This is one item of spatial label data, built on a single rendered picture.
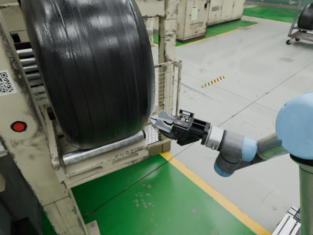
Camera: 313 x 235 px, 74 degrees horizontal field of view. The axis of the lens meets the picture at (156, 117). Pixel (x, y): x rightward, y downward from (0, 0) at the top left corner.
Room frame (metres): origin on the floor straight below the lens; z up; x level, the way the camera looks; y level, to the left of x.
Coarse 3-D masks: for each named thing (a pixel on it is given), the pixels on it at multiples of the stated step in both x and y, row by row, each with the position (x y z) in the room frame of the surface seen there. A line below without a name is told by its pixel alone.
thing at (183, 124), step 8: (176, 120) 0.54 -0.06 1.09; (184, 120) 0.55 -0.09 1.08; (192, 120) 0.54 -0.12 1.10; (200, 120) 0.54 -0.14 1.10; (176, 128) 0.53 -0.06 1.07; (184, 128) 0.51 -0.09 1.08; (192, 128) 0.53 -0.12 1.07; (200, 128) 0.53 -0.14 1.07; (208, 128) 0.51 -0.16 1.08; (176, 136) 0.54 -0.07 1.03; (184, 136) 0.52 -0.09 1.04; (192, 136) 0.54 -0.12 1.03; (200, 136) 0.53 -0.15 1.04; (200, 144) 0.51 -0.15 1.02
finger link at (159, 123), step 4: (152, 120) 0.60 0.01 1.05; (156, 120) 0.57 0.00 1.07; (160, 120) 0.56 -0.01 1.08; (156, 124) 0.58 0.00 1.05; (160, 124) 0.57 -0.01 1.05; (164, 124) 0.56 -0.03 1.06; (156, 128) 0.58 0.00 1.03; (160, 128) 0.57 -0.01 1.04; (164, 128) 0.57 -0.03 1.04; (168, 128) 0.56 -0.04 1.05
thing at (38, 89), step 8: (16, 48) 1.03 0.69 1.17; (24, 48) 1.05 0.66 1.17; (24, 56) 1.04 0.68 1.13; (32, 56) 1.06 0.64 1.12; (24, 64) 0.93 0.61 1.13; (32, 64) 0.96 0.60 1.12; (32, 72) 1.05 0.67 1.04; (32, 80) 0.94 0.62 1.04; (40, 80) 0.95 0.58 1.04; (32, 88) 0.93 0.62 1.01; (40, 88) 0.94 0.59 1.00; (40, 96) 0.94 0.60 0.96; (40, 104) 0.92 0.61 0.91
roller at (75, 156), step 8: (136, 136) 0.67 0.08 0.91; (144, 136) 0.68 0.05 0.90; (104, 144) 0.62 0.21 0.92; (112, 144) 0.62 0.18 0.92; (120, 144) 0.63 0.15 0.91; (128, 144) 0.65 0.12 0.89; (72, 152) 0.57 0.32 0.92; (80, 152) 0.57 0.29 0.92; (88, 152) 0.58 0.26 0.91; (96, 152) 0.59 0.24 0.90; (64, 160) 0.53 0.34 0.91; (72, 160) 0.54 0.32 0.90; (80, 160) 0.56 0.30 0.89
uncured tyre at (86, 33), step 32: (32, 0) 0.57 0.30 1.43; (64, 0) 0.58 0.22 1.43; (96, 0) 0.61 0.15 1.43; (128, 0) 0.65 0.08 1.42; (32, 32) 0.52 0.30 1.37; (64, 32) 0.51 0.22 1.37; (96, 32) 0.54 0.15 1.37; (128, 32) 0.57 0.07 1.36; (64, 64) 0.47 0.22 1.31; (96, 64) 0.50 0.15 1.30; (128, 64) 0.53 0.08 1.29; (64, 96) 0.45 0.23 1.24; (96, 96) 0.47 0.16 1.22; (128, 96) 0.51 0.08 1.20; (64, 128) 0.47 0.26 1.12; (96, 128) 0.47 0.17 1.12; (128, 128) 0.53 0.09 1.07
